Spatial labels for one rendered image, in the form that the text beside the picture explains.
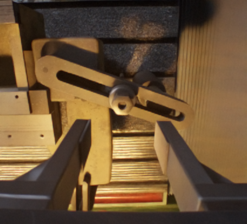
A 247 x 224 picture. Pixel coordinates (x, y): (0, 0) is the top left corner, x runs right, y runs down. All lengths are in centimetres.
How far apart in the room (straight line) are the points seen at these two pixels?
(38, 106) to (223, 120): 62
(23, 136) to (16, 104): 7
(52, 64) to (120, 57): 28
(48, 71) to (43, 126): 11
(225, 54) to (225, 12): 13
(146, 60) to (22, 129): 37
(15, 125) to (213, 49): 60
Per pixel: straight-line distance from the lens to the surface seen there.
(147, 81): 40
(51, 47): 32
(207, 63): 65
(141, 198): 79
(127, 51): 53
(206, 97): 67
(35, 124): 35
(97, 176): 44
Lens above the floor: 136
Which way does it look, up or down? 74 degrees down
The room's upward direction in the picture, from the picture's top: 177 degrees clockwise
